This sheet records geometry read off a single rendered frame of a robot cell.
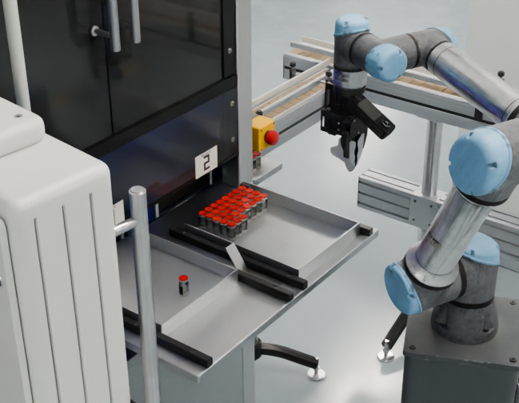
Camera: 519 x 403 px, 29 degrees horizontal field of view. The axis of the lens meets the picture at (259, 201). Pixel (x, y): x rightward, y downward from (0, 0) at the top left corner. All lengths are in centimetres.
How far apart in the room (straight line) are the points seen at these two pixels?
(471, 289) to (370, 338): 140
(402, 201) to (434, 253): 135
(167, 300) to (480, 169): 79
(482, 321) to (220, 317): 58
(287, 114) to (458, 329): 98
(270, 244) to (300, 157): 234
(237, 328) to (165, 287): 22
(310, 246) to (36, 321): 114
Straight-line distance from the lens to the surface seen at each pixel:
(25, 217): 131
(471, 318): 227
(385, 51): 207
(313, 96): 308
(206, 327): 216
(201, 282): 229
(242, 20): 249
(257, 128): 265
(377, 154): 480
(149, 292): 152
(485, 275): 222
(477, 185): 183
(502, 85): 203
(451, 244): 201
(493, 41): 370
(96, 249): 141
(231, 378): 297
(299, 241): 244
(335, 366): 345
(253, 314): 219
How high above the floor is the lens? 217
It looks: 30 degrees down
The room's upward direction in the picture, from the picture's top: straight up
